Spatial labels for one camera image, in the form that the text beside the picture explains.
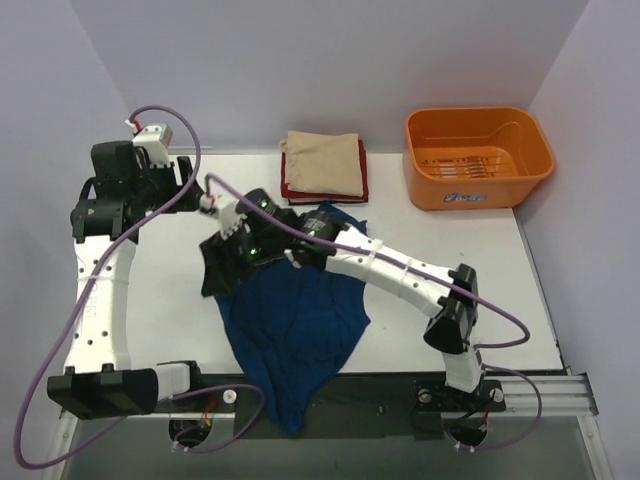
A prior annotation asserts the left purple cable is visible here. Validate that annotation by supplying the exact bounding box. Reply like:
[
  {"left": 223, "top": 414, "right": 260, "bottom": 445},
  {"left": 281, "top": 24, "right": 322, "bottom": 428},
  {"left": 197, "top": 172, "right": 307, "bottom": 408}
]
[{"left": 13, "top": 104, "right": 265, "bottom": 470}]

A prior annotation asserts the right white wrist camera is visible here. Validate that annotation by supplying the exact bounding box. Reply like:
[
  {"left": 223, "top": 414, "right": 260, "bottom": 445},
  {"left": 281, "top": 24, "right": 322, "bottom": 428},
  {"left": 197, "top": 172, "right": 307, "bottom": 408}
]
[{"left": 199, "top": 194, "right": 246, "bottom": 240}]

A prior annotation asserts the orange plastic basket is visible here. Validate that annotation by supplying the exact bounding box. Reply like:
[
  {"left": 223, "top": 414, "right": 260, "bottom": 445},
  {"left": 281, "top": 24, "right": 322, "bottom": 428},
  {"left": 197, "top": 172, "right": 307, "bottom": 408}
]
[{"left": 403, "top": 106, "right": 555, "bottom": 211}]

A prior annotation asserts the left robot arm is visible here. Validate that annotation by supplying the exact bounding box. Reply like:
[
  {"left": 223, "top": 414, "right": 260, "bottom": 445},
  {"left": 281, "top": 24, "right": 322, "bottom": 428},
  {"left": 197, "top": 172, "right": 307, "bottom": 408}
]
[{"left": 47, "top": 139, "right": 206, "bottom": 420}]

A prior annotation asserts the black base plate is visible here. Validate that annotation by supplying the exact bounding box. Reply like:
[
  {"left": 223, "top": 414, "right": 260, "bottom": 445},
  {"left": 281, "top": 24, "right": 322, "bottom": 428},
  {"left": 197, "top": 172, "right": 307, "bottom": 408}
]
[{"left": 155, "top": 372, "right": 506, "bottom": 447}]

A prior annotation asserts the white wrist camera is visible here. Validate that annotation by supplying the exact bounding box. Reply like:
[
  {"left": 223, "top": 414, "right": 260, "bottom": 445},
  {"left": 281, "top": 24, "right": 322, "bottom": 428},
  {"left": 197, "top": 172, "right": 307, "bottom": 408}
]
[
  {"left": 133, "top": 124, "right": 173, "bottom": 168},
  {"left": 199, "top": 194, "right": 246, "bottom": 240}
]

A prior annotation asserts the black folded t shirt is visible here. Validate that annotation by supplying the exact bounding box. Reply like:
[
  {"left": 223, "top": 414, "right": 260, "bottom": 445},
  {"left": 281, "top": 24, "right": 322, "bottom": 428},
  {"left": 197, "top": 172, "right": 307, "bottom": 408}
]
[{"left": 286, "top": 198, "right": 368, "bottom": 206}]

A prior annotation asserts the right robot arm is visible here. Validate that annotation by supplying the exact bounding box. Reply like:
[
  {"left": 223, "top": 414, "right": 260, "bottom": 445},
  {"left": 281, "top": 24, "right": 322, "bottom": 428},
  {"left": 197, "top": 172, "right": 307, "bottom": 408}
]
[{"left": 198, "top": 189, "right": 484, "bottom": 409}]

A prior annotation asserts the beige folded t shirt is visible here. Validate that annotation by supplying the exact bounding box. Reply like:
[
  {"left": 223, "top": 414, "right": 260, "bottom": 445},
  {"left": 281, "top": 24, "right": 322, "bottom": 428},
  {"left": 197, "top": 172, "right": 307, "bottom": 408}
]
[{"left": 279, "top": 131, "right": 364, "bottom": 197}]

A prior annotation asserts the red folded t shirt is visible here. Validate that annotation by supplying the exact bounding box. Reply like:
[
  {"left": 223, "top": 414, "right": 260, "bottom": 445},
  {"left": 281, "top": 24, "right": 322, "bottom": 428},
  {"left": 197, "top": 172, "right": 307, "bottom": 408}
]
[{"left": 280, "top": 140, "right": 369, "bottom": 201}]

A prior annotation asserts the blue t shirt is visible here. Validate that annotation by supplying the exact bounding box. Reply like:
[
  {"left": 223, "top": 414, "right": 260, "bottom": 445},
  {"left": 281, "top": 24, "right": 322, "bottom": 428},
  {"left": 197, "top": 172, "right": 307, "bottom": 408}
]
[{"left": 214, "top": 199, "right": 374, "bottom": 437}]

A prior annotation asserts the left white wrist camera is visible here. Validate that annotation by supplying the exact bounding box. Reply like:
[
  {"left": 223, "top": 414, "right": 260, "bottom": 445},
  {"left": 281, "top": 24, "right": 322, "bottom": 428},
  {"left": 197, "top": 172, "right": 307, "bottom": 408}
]
[{"left": 133, "top": 124, "right": 173, "bottom": 168}]

